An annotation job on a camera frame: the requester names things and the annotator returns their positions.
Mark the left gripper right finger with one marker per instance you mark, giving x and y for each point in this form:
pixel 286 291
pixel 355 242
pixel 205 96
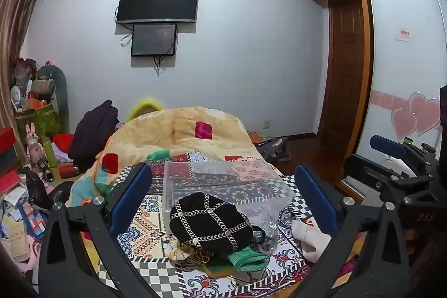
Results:
pixel 382 269

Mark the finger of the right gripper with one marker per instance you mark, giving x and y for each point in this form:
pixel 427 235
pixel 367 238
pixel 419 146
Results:
pixel 388 147

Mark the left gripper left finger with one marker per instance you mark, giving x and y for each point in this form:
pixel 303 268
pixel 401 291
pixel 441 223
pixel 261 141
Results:
pixel 65 269

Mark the white sock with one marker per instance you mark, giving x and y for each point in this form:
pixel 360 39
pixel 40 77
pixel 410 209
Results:
pixel 313 241

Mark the clear plastic bag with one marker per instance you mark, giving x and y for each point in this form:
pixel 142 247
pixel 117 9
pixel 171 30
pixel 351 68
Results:
pixel 271 210

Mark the black hat with chain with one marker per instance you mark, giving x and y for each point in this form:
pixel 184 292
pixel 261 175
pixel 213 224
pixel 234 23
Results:
pixel 208 223

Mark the clear plastic storage box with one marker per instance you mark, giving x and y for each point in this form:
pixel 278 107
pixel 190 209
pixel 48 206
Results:
pixel 251 185

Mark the green knitted cloth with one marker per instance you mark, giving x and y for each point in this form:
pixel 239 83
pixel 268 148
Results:
pixel 247 260

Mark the yellow patterned scarf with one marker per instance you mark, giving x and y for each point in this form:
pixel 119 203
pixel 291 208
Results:
pixel 187 257

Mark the yellow patchwork fleece blanket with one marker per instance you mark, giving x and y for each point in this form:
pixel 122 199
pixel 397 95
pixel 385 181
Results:
pixel 214 133

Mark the red cylinder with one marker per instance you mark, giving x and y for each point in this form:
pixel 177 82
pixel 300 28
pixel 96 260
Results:
pixel 68 171

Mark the dark purple jacket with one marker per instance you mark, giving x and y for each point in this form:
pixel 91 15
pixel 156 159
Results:
pixel 92 134

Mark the colourful patterned bedspread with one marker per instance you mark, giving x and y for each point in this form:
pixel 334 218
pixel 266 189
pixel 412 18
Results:
pixel 143 243

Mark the green bottle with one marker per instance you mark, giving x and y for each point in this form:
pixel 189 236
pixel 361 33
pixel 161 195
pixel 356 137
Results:
pixel 51 159

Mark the yellow-green plush pillow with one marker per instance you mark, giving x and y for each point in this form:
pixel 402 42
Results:
pixel 144 107

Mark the pink rabbit doll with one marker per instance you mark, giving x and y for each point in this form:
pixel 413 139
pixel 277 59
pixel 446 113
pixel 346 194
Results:
pixel 35 151

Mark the grey backpack on floor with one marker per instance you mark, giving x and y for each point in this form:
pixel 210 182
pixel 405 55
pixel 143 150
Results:
pixel 273 150

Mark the green storage box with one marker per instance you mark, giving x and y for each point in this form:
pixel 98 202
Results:
pixel 46 120

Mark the red gift box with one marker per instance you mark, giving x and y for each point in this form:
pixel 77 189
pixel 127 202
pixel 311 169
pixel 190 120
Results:
pixel 7 139

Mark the grey-green plush toy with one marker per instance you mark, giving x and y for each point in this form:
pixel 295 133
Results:
pixel 51 84

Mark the white sliding door with hearts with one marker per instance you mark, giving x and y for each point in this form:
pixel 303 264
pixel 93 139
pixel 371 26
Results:
pixel 409 68

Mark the wooden wardrobe with door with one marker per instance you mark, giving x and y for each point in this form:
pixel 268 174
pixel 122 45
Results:
pixel 347 86

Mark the striped brown curtain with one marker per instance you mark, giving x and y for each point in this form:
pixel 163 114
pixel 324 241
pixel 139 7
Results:
pixel 15 19

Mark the wall socket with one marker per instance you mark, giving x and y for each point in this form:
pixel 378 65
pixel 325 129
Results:
pixel 266 124

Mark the small black wall monitor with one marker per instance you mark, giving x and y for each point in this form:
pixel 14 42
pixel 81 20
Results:
pixel 151 40

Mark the large wall television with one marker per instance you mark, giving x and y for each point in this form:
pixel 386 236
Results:
pixel 151 11

